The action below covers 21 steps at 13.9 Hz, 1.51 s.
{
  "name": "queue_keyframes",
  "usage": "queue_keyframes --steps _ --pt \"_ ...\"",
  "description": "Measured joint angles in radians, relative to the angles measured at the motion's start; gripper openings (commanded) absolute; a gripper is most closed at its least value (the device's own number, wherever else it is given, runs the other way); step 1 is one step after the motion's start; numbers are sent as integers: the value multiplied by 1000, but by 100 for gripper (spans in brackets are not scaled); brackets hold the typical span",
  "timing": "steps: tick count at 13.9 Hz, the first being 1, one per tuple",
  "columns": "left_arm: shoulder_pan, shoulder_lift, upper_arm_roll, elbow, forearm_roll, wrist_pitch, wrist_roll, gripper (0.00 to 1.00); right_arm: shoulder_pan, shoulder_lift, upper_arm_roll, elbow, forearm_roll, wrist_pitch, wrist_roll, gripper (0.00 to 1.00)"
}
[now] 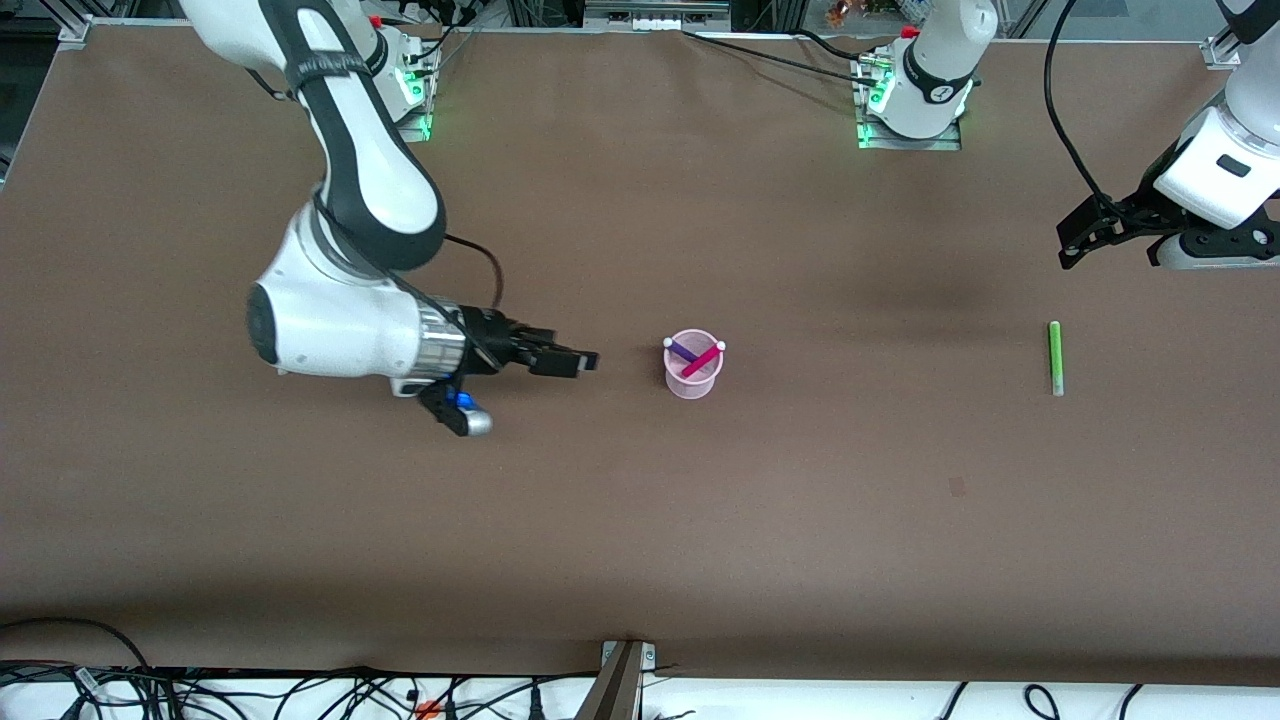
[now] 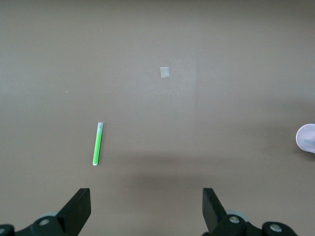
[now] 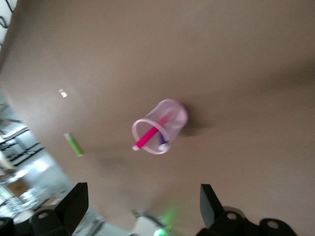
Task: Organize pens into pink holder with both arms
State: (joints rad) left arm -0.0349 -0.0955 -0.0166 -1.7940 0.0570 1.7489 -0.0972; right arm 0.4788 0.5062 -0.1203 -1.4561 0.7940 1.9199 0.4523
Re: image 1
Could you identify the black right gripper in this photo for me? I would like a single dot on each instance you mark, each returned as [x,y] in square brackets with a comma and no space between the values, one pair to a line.
[489,344]

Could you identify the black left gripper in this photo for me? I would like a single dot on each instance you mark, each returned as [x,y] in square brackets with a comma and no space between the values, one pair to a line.
[1133,209]

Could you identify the purple pen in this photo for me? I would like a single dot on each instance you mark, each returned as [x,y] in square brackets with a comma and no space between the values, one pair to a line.
[682,349]

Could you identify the pink pen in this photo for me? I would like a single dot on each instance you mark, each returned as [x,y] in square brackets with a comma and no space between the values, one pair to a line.
[704,360]

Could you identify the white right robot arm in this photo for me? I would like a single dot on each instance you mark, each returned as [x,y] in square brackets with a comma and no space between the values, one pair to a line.
[340,330]

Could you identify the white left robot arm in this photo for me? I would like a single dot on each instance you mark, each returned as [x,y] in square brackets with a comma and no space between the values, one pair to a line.
[940,70]

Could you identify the pink translucent pen holder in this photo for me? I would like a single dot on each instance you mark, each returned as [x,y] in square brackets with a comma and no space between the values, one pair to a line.
[692,388]

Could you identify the green pen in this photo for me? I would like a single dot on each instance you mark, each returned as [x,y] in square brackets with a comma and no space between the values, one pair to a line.
[1055,360]

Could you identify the grey equipment box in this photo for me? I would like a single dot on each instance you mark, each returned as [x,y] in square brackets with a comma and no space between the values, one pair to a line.
[655,12]

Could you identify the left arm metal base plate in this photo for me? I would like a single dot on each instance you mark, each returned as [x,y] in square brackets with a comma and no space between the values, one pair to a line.
[905,142]

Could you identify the aluminium frame corner bracket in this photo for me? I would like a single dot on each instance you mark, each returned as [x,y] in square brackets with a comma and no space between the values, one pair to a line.
[1220,50]
[73,30]

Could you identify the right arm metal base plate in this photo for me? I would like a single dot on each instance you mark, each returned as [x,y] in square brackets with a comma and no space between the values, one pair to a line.
[418,125]

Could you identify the aluminium profile post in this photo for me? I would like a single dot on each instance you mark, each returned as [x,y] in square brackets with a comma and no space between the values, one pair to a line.
[618,685]

